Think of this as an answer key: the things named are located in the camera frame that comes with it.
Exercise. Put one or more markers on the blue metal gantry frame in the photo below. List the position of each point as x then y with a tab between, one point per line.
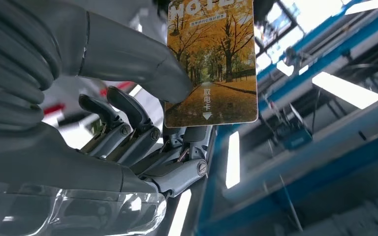
215	195

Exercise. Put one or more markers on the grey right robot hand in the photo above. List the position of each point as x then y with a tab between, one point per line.
62	163

